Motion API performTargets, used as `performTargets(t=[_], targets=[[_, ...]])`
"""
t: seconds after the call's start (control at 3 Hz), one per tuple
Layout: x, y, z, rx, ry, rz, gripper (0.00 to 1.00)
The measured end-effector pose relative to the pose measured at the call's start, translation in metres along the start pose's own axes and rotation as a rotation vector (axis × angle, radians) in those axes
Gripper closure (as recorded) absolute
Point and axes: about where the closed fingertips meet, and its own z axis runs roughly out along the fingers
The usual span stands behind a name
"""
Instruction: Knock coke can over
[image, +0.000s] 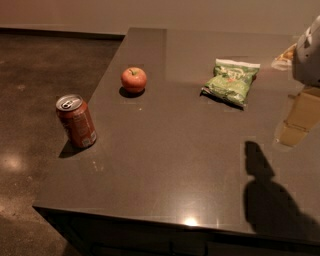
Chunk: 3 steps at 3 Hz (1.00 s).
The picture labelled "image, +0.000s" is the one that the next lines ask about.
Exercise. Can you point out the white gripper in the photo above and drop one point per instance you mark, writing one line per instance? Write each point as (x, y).
(308, 61)

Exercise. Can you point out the red coke can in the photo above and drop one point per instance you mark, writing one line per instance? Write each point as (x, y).
(74, 115)

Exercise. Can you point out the orange snack bag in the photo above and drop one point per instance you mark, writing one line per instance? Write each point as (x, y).
(283, 62)

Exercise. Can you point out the green chip bag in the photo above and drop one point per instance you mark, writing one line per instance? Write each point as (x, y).
(231, 81)

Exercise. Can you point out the red apple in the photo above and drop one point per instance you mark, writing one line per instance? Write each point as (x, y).
(134, 80)

